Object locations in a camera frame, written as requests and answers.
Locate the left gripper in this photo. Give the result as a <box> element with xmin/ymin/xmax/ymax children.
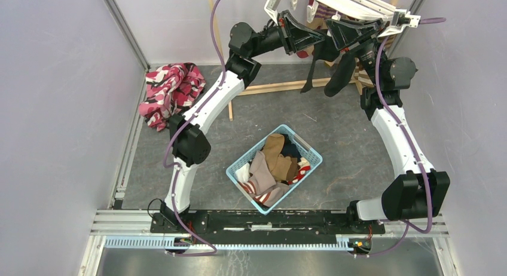
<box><xmin>249</xmin><ymin>10</ymin><xmax>326</xmax><ymax>59</ymax></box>

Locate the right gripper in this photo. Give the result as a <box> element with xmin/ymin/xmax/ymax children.
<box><xmin>325</xmin><ymin>16</ymin><xmax>388</xmax><ymax>87</ymax></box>

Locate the black sock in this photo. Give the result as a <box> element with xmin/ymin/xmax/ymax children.
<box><xmin>324</xmin><ymin>53</ymin><xmax>356</xmax><ymax>97</ymax></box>
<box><xmin>300</xmin><ymin>35</ymin><xmax>340</xmax><ymax>93</ymax></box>

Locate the brown striped sock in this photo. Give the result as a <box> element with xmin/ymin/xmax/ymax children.
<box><xmin>353</xmin><ymin>58</ymin><xmax>375</xmax><ymax>88</ymax></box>

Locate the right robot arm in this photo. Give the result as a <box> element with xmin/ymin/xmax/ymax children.
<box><xmin>325</xmin><ymin>19</ymin><xmax>450</xmax><ymax>233</ymax></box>

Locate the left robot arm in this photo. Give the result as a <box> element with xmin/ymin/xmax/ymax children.
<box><xmin>160</xmin><ymin>11</ymin><xmax>329</xmax><ymax>233</ymax></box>

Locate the white clip hanger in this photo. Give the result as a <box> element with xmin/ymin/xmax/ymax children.
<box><xmin>289</xmin><ymin>0</ymin><xmax>406</xmax><ymax>23</ymax></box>

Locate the wooden hanger stand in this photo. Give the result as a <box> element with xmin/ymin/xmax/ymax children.
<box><xmin>208</xmin><ymin>0</ymin><xmax>400</xmax><ymax>121</ymax></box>

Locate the red purple striped sock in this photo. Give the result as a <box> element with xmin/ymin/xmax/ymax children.
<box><xmin>306</xmin><ymin>0</ymin><xmax>337</xmax><ymax>23</ymax></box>

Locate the navy blue sock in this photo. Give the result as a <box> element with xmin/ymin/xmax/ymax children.
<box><xmin>280</xmin><ymin>134</ymin><xmax>302</xmax><ymax>162</ymax></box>

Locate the light blue laundry basket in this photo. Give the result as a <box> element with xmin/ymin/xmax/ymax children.
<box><xmin>226</xmin><ymin>124</ymin><xmax>323</xmax><ymax>215</ymax></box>

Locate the red santa sock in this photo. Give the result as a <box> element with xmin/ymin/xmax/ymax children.
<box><xmin>290</xmin><ymin>157</ymin><xmax>311</xmax><ymax>185</ymax></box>

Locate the tan ribbed sock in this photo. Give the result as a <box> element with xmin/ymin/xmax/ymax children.
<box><xmin>261</xmin><ymin>133</ymin><xmax>298</xmax><ymax>184</ymax></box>

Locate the pink camouflage cloth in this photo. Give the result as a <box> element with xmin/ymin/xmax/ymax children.
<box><xmin>138</xmin><ymin>62</ymin><xmax>206</xmax><ymax>131</ymax></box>

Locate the beige pink sock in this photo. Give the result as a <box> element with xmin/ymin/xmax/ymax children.
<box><xmin>247</xmin><ymin>151</ymin><xmax>290</xmax><ymax>200</ymax></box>

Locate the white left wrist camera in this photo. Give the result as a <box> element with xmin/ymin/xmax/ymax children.
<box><xmin>264</xmin><ymin>0</ymin><xmax>281</xmax><ymax>24</ymax></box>

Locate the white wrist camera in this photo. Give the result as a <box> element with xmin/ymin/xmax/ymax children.
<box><xmin>264</xmin><ymin>0</ymin><xmax>281</xmax><ymax>24</ymax></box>
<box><xmin>384</xmin><ymin>9</ymin><xmax>422</xmax><ymax>36</ymax></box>

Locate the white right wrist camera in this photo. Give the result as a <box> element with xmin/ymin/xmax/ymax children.
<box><xmin>384</xmin><ymin>9</ymin><xmax>422</xmax><ymax>36</ymax></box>

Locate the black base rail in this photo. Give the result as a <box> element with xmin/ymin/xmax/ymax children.
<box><xmin>150</xmin><ymin>210</ymin><xmax>386</xmax><ymax>246</ymax></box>

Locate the light blue cable tray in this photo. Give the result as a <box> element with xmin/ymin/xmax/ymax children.
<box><xmin>104</xmin><ymin>236</ymin><xmax>353</xmax><ymax>252</ymax></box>

